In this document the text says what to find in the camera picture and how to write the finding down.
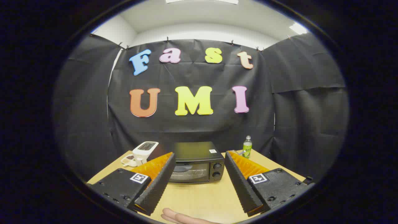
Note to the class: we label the white pop-up toaster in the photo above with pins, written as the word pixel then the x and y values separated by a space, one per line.
pixel 143 152

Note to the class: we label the green drink bottle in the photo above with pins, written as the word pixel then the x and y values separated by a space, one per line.
pixel 247 147

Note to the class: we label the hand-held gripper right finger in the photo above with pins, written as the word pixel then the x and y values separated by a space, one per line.
pixel 241 186

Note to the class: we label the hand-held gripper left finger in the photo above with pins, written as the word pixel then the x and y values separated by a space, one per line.
pixel 158 183

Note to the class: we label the small white dish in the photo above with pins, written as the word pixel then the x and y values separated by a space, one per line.
pixel 129 159

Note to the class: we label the ceiling light panel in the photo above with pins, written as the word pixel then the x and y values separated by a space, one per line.
pixel 298 28

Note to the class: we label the black toaster oven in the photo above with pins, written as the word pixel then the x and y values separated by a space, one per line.
pixel 199 152

